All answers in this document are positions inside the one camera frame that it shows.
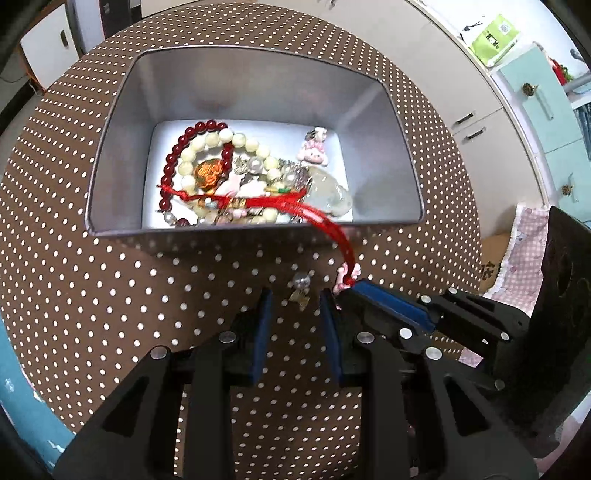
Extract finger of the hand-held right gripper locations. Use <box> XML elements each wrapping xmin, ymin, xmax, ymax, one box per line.
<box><xmin>344</xmin><ymin>293</ymin><xmax>509</xmax><ymax>388</ymax></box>
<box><xmin>353</xmin><ymin>280</ymin><xmax>529</xmax><ymax>352</ymax></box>

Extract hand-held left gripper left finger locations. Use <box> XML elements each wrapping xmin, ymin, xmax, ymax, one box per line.
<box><xmin>53</xmin><ymin>288</ymin><xmax>274</xmax><ymax>480</ymax></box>

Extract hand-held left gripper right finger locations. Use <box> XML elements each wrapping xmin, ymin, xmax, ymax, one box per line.
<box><xmin>320</xmin><ymin>288</ymin><xmax>539</xmax><ymax>480</ymax></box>

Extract pearl earring gold clasp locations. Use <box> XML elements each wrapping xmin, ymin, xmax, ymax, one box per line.
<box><xmin>287</xmin><ymin>272</ymin><xmax>312</xmax><ymax>311</ymax></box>

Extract pale jade stone pendant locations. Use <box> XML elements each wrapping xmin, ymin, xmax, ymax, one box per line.
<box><xmin>307</xmin><ymin>168</ymin><xmax>354</xmax><ymax>217</ymax></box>

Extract white bow charm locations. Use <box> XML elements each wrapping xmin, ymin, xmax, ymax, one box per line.
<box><xmin>217</xmin><ymin>173</ymin><xmax>266</xmax><ymax>197</ymax></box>

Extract silver chain necklace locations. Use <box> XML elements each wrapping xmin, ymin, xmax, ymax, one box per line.
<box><xmin>274</xmin><ymin>159</ymin><xmax>315</xmax><ymax>195</ymax></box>

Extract red string bracelet orange pendant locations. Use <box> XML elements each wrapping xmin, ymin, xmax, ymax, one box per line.
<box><xmin>157</xmin><ymin>159</ymin><xmax>361</xmax><ymax>284</ymax></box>

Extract pink white rabbit charm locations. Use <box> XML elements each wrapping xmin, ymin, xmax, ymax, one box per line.
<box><xmin>295</xmin><ymin>128</ymin><xmax>329</xmax><ymax>164</ymax></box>

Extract grey metal box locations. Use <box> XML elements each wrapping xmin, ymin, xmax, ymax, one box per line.
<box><xmin>85</xmin><ymin>50</ymin><xmax>424</xmax><ymax>237</ymax></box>

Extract person's right forearm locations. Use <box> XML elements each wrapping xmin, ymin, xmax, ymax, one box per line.
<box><xmin>531</xmin><ymin>411</ymin><xmax>585</xmax><ymax>462</ymax></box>

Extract pink checked cloth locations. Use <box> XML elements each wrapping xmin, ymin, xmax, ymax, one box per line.
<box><xmin>480</xmin><ymin>203</ymin><xmax>555</xmax><ymax>315</ymax></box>

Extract cardboard box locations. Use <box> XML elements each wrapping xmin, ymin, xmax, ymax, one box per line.
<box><xmin>478</xmin><ymin>233</ymin><xmax>518</xmax><ymax>296</ymax></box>

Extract pale blue cabinet drawer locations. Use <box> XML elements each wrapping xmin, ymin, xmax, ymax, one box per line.
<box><xmin>540</xmin><ymin>138</ymin><xmax>591</xmax><ymax>206</ymax></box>

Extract brown polka dot tablecloth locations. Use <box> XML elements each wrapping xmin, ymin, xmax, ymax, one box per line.
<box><xmin>0</xmin><ymin>2</ymin><xmax>483</xmax><ymax>480</ymax></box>

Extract pale blue cabinet door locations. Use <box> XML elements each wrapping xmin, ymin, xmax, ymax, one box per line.
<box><xmin>501</xmin><ymin>45</ymin><xmax>585</xmax><ymax>158</ymax></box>

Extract red decoration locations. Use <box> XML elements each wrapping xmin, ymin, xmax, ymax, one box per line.
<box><xmin>547</xmin><ymin>58</ymin><xmax>573</xmax><ymax>84</ymax></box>

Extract blue patterned rug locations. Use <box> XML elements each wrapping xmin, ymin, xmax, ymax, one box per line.
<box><xmin>0</xmin><ymin>323</ymin><xmax>79</xmax><ymax>462</ymax></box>

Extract green paper bag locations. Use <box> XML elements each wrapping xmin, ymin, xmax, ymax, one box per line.
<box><xmin>471</xmin><ymin>14</ymin><xmax>520</xmax><ymax>65</ymax></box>

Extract small white cabinet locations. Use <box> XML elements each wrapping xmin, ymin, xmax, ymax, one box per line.
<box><xmin>19</xmin><ymin>0</ymin><xmax>88</xmax><ymax>90</ymax></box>

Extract cream bead bracelet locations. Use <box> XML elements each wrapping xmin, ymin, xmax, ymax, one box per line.
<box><xmin>178</xmin><ymin>128</ymin><xmax>282</xmax><ymax>227</ymax></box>

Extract red bead bracelet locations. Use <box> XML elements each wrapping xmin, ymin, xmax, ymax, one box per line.
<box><xmin>159</xmin><ymin>120</ymin><xmax>234</xmax><ymax>228</ymax></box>

